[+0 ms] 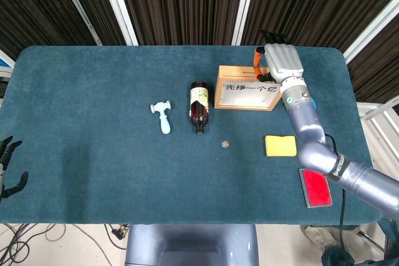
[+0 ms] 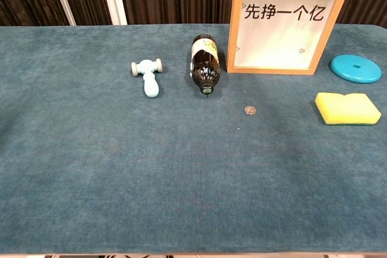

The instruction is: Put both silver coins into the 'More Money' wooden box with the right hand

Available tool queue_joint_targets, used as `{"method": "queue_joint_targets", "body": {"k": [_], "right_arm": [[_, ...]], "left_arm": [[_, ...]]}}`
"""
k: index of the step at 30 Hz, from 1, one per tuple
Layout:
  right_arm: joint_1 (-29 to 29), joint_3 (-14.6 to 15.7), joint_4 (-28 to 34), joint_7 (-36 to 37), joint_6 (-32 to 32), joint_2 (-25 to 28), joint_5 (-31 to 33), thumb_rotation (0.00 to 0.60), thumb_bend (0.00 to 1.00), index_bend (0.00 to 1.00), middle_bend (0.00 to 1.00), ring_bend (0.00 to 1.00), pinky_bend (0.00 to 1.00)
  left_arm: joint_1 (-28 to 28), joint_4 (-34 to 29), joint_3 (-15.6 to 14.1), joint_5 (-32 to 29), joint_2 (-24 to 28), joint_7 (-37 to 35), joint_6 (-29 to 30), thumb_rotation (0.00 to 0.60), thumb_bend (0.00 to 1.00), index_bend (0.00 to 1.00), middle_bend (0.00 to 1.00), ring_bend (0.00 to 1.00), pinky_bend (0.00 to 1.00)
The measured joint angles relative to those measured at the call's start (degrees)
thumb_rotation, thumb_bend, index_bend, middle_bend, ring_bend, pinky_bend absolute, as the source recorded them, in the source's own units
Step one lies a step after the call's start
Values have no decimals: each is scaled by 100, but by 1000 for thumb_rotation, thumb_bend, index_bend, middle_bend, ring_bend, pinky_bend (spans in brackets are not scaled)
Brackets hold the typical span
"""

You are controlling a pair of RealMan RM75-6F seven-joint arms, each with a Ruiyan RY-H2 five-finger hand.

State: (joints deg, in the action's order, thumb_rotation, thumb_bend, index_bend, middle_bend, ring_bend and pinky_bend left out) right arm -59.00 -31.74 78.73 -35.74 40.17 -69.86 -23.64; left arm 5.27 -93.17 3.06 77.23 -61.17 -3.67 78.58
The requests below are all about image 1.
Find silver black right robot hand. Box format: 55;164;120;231
253;29;305;83

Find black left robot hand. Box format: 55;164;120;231
0;136;29;200

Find yellow sponge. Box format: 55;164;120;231
264;135;298;157

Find teal table cloth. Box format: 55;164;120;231
0;44;383;226

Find brown glass bottle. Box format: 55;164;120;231
188;81;210;135

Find white blue panel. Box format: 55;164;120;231
0;49;16;77

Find light blue toy hammer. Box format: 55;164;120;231
150;100;172;136

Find red pad clear case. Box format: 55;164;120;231
299;168;333;209

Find beige shoe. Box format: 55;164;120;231
304;224;333;252

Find grey-blue robot torso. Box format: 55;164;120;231
124;224;260;266

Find metal chair leg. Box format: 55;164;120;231
357;230;385;252

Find wooden coin box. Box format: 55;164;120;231
213;65;283;112

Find white metal frame post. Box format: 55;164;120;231
231;0;260;46
52;0;103;46
95;0;140;46
342;0;399;64

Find black floor cable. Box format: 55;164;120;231
0;224;32;266

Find aluminium profile frame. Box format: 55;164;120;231
357;96;399;154

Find black power plug with cord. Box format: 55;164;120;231
104;224;130;250

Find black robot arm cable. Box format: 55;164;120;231
324;133;347;248

